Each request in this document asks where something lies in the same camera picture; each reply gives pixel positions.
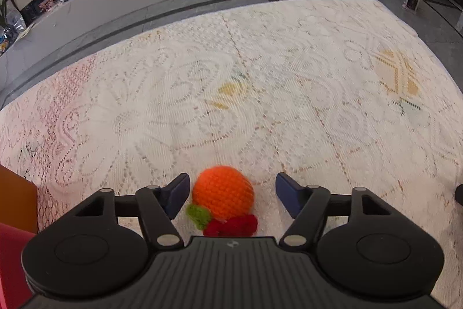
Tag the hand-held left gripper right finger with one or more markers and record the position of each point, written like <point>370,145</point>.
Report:
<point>289,191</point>

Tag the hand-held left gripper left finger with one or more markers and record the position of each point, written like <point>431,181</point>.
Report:
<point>177,194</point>

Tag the orange crochet ball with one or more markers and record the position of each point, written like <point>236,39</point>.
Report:
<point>222,191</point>

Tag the orange cardboard box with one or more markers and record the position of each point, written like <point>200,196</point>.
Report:
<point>16,200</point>

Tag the white lace tablecloth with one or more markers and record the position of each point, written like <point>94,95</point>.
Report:
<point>253,95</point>

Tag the red transparent storage box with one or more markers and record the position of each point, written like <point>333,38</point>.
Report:
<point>11,258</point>

